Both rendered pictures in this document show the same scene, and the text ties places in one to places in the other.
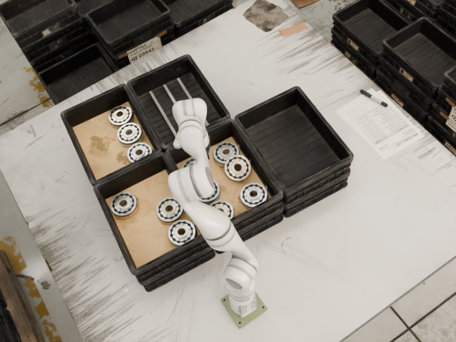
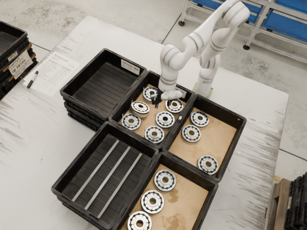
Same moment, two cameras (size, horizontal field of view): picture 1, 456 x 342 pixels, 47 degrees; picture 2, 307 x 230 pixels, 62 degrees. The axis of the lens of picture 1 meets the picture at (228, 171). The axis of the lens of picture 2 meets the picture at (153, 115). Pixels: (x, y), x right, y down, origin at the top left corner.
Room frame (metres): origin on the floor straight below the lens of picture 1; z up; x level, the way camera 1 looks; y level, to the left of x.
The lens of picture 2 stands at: (1.57, 0.50, 2.00)
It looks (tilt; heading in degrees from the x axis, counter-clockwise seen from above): 57 degrees down; 219
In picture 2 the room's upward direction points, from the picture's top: 11 degrees clockwise
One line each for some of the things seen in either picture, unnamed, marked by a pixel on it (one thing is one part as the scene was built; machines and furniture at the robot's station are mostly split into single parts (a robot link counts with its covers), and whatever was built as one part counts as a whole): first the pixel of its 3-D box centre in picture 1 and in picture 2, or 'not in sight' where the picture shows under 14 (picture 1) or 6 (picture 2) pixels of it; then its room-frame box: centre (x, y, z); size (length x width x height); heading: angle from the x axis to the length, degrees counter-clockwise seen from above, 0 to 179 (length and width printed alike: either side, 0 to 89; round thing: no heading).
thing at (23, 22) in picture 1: (50, 33); not in sight; (2.53, 0.90, 0.37); 0.40 x 0.30 x 0.45; 114
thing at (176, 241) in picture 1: (181, 232); (199, 118); (0.81, 0.21, 0.86); 0.10 x 0.10 x 0.01
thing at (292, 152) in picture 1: (292, 144); (106, 86); (1.08, -0.26, 0.87); 0.40 x 0.30 x 0.11; 18
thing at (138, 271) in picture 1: (149, 210); (206, 134); (0.89, 0.31, 0.92); 0.40 x 0.30 x 0.02; 18
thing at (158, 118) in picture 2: (206, 190); (165, 119); (0.96, 0.09, 0.86); 0.10 x 0.10 x 0.01
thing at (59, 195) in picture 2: (177, 100); (108, 169); (1.37, 0.15, 0.92); 0.40 x 0.30 x 0.02; 18
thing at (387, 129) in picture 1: (380, 121); (51, 72); (1.21, -0.68, 0.70); 0.33 x 0.23 x 0.01; 23
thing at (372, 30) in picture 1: (371, 36); not in sight; (2.09, -0.98, 0.26); 0.40 x 0.30 x 0.23; 23
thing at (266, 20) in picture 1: (264, 13); not in sight; (1.98, -0.34, 0.71); 0.22 x 0.19 x 0.01; 23
